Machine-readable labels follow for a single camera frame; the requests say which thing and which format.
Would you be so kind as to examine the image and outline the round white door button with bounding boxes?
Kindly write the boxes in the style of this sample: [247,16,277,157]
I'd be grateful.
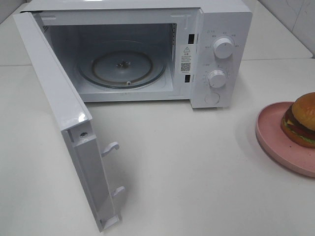
[205,92,220,105]

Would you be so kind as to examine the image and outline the white microwave door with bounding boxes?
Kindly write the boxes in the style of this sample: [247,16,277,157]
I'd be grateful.
[14,12,125,232]

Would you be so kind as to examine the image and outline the upper white power knob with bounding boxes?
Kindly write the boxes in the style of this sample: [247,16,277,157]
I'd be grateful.
[213,36,234,59]

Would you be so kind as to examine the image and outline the pink round plate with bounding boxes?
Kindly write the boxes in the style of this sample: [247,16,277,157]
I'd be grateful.
[255,102,315,178]

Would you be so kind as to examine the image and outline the white timer knob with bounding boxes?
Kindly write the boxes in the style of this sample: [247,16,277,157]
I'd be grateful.
[208,69,227,88]

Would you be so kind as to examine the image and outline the burger with lettuce and cheese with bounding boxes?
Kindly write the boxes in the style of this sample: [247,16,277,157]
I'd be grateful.
[281,92,315,148]

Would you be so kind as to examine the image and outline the white microwave oven body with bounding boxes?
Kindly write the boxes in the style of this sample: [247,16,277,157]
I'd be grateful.
[19,0,252,108]

